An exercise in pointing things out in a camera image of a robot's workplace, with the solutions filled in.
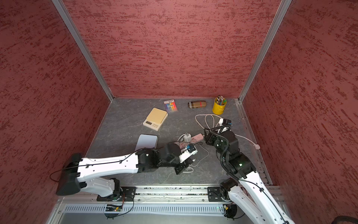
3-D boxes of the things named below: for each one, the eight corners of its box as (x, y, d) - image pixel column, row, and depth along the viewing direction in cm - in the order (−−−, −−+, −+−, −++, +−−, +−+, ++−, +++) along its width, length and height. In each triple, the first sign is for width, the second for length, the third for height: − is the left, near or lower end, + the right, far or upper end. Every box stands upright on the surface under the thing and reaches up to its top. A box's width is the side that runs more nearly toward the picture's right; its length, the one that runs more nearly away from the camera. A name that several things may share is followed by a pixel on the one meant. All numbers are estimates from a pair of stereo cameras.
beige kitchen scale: (142, 125, 105) (141, 123, 103) (154, 109, 116) (154, 106, 114) (158, 131, 102) (157, 129, 100) (169, 113, 113) (168, 111, 111)
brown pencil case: (188, 109, 117) (188, 106, 114) (187, 104, 120) (187, 101, 117) (206, 108, 118) (207, 105, 115) (205, 103, 121) (206, 100, 118)
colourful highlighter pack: (167, 113, 114) (167, 111, 112) (163, 102, 122) (163, 100, 120) (178, 110, 115) (178, 109, 114) (174, 99, 124) (173, 98, 122)
